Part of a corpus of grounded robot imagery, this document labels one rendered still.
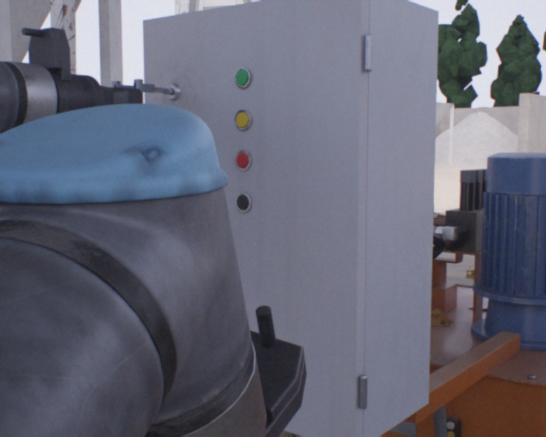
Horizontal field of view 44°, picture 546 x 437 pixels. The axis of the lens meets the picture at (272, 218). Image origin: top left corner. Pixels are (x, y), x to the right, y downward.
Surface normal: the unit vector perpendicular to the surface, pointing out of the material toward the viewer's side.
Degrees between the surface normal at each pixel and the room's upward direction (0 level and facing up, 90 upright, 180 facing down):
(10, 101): 96
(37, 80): 60
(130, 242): 48
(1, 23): 90
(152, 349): 80
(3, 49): 90
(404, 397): 90
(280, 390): 24
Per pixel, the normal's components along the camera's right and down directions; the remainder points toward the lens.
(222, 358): 0.79, 0.22
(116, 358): 0.85, -0.27
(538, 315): -0.11, 0.00
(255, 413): 0.94, 0.06
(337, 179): -0.62, 0.08
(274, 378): -0.12, -0.86
